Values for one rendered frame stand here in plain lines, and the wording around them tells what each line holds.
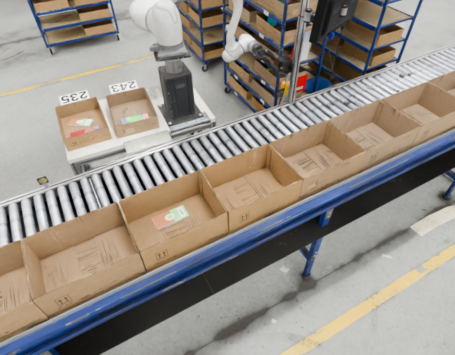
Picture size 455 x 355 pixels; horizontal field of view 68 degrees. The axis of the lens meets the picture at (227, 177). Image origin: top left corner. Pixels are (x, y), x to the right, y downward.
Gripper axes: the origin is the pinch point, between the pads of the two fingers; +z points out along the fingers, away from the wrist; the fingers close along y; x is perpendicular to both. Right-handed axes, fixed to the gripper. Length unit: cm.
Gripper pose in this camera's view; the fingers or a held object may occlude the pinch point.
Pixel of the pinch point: (270, 60)
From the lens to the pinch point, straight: 269.2
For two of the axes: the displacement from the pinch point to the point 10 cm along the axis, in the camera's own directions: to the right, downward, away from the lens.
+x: 0.1, 6.8, 7.3
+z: 4.8, 6.4, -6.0
